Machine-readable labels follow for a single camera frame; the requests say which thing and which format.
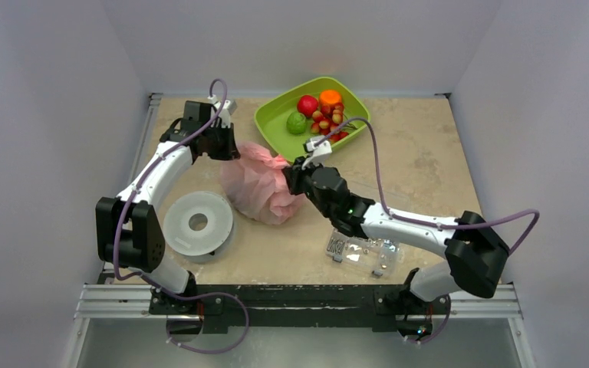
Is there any pink plastic bag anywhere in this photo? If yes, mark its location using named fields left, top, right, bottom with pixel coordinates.
left=219, top=142, right=305, bottom=225

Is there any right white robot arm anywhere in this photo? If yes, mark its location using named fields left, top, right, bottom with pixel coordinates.
left=282, top=157, right=511, bottom=312

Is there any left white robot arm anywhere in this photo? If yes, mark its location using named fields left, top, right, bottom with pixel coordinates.
left=95, top=96, right=240, bottom=314

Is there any fake lychee bunch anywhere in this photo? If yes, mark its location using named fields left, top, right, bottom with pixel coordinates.
left=309, top=103, right=357, bottom=144

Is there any green fake custard apple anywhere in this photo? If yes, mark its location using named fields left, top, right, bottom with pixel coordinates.
left=286, top=112, right=308, bottom=135

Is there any red fake apple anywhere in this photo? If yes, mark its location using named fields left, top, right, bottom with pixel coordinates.
left=296, top=94, right=319, bottom=118

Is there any orange fake tangerine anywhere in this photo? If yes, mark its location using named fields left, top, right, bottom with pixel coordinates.
left=318, top=89, right=343, bottom=106

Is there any green plastic tray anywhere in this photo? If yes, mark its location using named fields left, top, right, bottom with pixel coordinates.
left=255, top=77, right=370, bottom=162

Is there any clear plastic screw box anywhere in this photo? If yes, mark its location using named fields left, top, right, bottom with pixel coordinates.
left=325, top=229, right=403, bottom=278

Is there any white filament spool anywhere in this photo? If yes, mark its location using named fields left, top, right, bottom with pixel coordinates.
left=163, top=191, right=235, bottom=264

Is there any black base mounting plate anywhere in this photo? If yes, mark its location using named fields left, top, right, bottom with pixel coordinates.
left=149, top=284, right=449, bottom=337

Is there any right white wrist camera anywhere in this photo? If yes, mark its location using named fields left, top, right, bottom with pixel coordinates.
left=301, top=136, right=332, bottom=169

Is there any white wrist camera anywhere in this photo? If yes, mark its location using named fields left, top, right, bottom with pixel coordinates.
left=209, top=96, right=237, bottom=128
left=301, top=136, right=332, bottom=169

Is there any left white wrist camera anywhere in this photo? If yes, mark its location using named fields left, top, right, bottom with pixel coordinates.
left=209, top=96, right=237, bottom=128

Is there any aluminium frame rail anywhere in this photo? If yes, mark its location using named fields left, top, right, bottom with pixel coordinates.
left=74, top=284, right=522, bottom=319

